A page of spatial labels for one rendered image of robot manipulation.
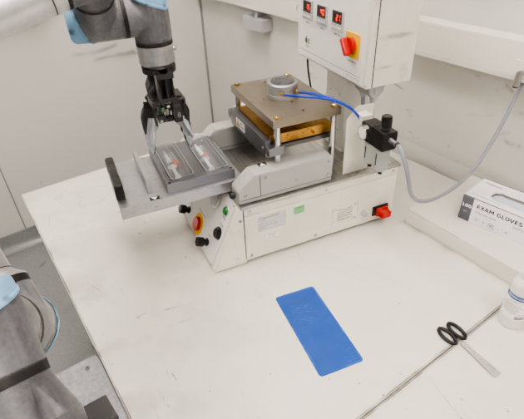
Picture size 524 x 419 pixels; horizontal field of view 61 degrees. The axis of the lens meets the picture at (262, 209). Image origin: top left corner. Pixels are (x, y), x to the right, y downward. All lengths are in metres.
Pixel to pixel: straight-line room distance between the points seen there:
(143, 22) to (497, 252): 0.95
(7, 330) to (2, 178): 1.95
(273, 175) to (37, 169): 1.73
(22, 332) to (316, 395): 0.53
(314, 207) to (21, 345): 0.75
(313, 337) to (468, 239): 0.49
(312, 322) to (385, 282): 0.22
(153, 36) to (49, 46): 1.49
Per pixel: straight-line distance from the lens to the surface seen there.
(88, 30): 0.95
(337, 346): 0.99
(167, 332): 1.04
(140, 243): 1.29
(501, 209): 1.25
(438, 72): 1.54
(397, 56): 1.11
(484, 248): 1.23
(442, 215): 1.31
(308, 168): 1.09
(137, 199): 1.05
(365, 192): 1.23
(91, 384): 1.00
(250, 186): 1.04
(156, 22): 0.96
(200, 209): 1.24
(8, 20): 0.83
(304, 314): 1.04
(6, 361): 0.66
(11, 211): 2.66
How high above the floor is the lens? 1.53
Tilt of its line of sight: 35 degrees down
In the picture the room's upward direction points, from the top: 3 degrees counter-clockwise
